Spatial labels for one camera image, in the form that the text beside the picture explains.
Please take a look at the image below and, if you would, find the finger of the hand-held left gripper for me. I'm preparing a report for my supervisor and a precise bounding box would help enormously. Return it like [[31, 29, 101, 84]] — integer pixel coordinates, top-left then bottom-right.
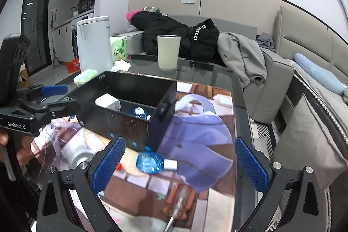
[[27, 100, 82, 120], [16, 84, 69, 106]]

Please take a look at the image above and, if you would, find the white trash can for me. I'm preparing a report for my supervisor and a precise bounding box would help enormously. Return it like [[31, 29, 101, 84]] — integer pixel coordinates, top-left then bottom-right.
[[77, 16, 112, 73]]

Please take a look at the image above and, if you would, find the black countertop oven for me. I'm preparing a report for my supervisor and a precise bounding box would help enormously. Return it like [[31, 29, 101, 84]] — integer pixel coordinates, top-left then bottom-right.
[[78, 0, 94, 13]]

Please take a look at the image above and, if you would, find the brown cardboard box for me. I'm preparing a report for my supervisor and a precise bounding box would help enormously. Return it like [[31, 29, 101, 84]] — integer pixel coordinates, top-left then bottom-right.
[[18, 63, 29, 88]]

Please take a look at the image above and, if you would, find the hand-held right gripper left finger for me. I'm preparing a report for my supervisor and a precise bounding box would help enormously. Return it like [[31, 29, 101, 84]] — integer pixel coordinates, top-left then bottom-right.
[[37, 136, 128, 232]]

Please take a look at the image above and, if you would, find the dark glass door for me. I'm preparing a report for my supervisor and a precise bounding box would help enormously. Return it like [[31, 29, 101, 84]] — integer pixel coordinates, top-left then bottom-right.
[[21, 0, 53, 76]]

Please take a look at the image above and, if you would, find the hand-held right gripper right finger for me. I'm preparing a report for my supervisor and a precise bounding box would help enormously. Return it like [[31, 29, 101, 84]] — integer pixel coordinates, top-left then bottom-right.
[[234, 137, 319, 232]]

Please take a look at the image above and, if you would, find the grey jacket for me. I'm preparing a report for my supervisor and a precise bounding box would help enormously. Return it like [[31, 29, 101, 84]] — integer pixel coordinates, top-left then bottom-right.
[[217, 32, 267, 88]]

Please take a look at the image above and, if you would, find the black jacket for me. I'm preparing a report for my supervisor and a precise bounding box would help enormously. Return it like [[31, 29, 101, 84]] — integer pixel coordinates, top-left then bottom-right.
[[130, 11, 220, 61]]

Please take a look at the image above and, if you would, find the grey bed blanket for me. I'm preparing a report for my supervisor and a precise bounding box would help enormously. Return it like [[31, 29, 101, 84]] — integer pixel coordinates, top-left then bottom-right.
[[288, 61, 348, 140]]

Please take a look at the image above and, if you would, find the light blue pillow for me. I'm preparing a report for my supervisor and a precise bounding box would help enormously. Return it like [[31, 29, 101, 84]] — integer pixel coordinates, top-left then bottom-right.
[[294, 53, 347, 97]]

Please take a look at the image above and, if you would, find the dark grey garment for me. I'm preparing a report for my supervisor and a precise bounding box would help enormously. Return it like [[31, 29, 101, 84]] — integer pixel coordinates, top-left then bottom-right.
[[256, 33, 276, 52]]

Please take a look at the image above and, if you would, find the standing mop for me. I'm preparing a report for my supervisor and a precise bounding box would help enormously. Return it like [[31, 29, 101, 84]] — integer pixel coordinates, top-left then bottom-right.
[[50, 13, 63, 68]]

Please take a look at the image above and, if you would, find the blue bottle with white cap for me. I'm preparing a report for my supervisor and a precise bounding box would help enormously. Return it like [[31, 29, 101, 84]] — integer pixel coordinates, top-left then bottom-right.
[[136, 151, 178, 174]]

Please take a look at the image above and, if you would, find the clear orange handled screwdriver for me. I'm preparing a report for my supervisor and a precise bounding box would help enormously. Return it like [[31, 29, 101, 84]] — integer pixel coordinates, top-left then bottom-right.
[[162, 184, 197, 232]]

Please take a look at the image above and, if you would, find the black cardboard box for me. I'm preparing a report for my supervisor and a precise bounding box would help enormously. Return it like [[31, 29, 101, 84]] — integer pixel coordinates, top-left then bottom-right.
[[69, 71, 177, 152]]

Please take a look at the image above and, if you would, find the white charger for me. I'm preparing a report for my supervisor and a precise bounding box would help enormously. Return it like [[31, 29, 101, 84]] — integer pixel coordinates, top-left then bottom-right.
[[95, 94, 121, 111]]

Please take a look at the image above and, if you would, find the beige padded headboard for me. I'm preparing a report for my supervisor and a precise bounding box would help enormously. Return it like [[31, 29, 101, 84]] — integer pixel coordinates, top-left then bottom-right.
[[273, 5, 348, 77]]

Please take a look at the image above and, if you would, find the black white striped rug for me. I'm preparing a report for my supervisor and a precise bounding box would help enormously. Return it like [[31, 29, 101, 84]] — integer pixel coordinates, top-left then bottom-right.
[[250, 123, 276, 158]]

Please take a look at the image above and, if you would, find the pale green cup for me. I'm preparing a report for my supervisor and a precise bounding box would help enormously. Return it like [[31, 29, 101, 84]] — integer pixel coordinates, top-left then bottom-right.
[[157, 34, 181, 71]]

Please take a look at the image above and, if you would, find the white washing machine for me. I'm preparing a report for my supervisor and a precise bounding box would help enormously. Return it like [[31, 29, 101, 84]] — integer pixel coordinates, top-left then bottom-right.
[[71, 13, 94, 58]]

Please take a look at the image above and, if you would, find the green tissue pack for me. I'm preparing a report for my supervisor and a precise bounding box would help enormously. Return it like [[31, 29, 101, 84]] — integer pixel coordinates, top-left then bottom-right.
[[109, 36, 129, 62]]

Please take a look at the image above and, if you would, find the crumpled white tissue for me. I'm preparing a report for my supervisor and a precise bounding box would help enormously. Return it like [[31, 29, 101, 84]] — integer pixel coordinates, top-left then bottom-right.
[[111, 59, 131, 73]]

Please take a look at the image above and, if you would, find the green lidded wipes box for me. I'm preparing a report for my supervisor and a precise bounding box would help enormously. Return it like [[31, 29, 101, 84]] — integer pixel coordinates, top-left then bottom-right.
[[74, 70, 98, 84]]

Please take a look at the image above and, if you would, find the grey round socket hub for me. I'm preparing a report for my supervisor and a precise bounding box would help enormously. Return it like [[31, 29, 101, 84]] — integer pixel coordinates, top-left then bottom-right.
[[69, 149, 94, 170]]

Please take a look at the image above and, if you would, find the printed cartoon table mat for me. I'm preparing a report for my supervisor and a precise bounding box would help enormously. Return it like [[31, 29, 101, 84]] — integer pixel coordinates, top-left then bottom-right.
[[30, 80, 236, 232]]

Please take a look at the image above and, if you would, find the blue bottle with round label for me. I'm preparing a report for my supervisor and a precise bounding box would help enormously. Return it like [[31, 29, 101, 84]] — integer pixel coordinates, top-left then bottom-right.
[[130, 106, 151, 120]]

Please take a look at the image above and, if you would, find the grey cushion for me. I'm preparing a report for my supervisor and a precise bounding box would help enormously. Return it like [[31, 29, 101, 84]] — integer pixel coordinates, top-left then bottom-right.
[[272, 93, 348, 192]]

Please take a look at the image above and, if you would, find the person's left hand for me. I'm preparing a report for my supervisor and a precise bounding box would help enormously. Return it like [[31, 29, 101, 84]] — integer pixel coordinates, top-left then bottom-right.
[[0, 130, 35, 166]]

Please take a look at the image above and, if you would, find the grey sofa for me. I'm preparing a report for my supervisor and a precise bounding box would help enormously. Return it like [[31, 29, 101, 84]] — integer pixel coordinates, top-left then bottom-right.
[[128, 15, 294, 124]]

